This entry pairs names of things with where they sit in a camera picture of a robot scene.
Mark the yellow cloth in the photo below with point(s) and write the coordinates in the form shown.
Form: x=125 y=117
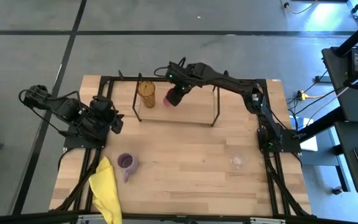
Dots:
x=104 y=186

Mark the white box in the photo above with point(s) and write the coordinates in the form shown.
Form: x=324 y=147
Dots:
x=309 y=143

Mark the black desk leg beam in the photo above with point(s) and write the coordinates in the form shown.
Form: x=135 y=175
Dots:
x=322 y=124

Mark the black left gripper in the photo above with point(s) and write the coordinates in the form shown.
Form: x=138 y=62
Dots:
x=104 y=112

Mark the yellow power strip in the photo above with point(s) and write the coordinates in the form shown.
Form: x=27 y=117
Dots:
x=303 y=95

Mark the black-framed wooden shelf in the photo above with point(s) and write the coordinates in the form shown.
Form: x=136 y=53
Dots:
x=179 y=113

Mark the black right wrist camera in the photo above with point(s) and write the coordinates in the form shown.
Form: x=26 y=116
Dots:
x=176 y=74

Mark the purple bubble mug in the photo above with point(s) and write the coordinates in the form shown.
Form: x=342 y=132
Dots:
x=126 y=161

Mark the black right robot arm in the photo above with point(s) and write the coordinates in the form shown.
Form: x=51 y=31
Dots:
x=228 y=84

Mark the clear glass cup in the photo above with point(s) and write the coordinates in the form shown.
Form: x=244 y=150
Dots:
x=238 y=160

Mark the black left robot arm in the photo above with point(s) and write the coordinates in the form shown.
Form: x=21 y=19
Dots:
x=67 y=109

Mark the black diagonal pole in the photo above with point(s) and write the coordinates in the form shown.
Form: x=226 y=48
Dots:
x=356 y=37

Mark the black desk with laptop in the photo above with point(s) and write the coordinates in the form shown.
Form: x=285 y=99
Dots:
x=340 y=93

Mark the black desk with keyboard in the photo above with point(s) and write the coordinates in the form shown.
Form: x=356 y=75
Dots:
x=350 y=140

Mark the amber faceted tumbler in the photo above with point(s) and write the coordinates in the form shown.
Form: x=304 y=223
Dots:
x=146 y=93

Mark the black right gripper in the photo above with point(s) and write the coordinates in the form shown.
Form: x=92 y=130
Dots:
x=185 y=91

